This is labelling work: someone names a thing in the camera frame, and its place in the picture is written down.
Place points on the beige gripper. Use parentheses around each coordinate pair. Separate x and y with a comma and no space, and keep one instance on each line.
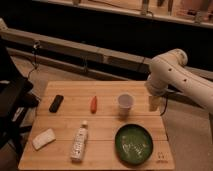
(154,102)

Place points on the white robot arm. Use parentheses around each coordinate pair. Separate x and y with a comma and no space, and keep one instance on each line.
(169,69)

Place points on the green plate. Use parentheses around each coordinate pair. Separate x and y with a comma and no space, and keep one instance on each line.
(133,144)

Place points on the orange carrot toy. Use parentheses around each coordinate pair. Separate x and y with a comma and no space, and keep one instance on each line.
(93,106)

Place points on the white plastic bottle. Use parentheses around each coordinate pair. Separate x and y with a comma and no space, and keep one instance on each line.
(79,143)

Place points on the white sponge block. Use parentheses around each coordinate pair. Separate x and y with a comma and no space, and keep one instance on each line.
(43,139)

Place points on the black chair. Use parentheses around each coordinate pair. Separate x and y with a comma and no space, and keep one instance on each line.
(15,100)

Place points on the long grey rail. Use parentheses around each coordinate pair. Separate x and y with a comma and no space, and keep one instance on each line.
(91,61)

